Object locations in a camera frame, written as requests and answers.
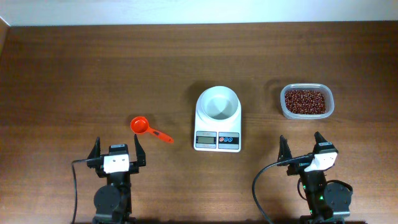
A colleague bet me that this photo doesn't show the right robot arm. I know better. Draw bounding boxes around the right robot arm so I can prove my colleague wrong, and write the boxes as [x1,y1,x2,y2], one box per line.
[277,132,353,223]

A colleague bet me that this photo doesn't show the orange plastic measuring scoop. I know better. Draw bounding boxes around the orange plastic measuring scoop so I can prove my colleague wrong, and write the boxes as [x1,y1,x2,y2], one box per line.
[130,116,174,143]

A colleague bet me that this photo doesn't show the white round bowl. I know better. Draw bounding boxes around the white round bowl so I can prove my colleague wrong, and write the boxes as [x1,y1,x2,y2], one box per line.
[199,86,240,121]

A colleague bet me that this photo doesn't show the white digital kitchen scale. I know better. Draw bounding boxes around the white digital kitchen scale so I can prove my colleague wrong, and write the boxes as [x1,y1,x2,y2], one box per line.
[193,99,242,153]

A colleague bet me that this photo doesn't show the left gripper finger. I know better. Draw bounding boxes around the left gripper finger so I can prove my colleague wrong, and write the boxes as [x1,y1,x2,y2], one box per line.
[134,134,146,167]
[86,137,101,169]

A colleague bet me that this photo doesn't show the red beans in container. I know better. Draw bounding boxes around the red beans in container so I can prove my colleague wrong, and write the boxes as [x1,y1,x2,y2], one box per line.
[284,90,326,114]

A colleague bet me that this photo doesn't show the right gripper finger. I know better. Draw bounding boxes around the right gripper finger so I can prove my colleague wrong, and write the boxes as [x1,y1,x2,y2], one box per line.
[314,131,326,146]
[277,135,293,166]

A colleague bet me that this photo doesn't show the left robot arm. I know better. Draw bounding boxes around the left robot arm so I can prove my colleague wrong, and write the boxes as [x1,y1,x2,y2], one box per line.
[87,136,146,223]

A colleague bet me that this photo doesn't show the clear plastic bean container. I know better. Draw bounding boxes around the clear plastic bean container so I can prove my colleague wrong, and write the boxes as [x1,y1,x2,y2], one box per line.
[280,83,335,119]

